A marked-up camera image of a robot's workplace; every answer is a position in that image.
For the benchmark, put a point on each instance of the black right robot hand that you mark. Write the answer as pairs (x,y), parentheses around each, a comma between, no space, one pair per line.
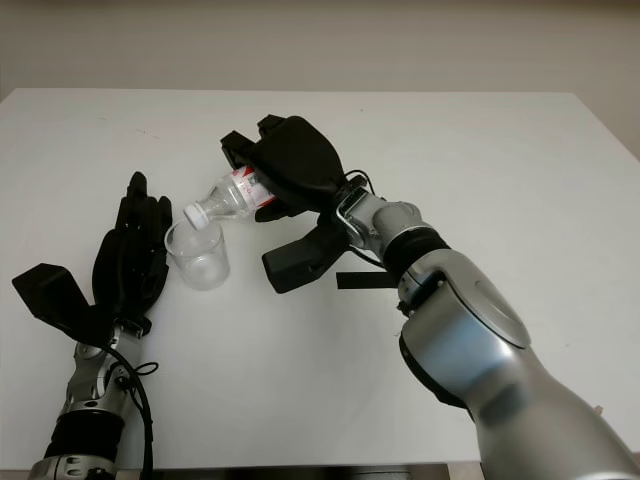
(295,160)

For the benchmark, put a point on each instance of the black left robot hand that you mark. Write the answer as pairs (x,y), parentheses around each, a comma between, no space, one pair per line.
(127,260)

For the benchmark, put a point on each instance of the clear plastic water bottle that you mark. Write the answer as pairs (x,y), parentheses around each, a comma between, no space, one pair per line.
(227,197)

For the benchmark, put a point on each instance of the clear plastic cup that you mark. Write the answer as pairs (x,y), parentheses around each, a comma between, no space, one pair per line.
(197,255)

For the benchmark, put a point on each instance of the black tape marker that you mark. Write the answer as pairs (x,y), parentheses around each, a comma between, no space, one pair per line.
(365,281)

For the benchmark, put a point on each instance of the dark robot torso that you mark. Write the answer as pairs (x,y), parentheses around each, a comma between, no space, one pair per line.
(300,476)

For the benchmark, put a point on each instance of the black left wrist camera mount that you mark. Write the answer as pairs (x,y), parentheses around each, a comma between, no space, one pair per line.
(55,295)

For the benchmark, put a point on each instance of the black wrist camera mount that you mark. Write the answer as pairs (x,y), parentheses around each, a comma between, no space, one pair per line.
(295,262)
(55,295)

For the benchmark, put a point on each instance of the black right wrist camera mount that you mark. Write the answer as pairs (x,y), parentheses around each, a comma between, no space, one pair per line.
(295,262)

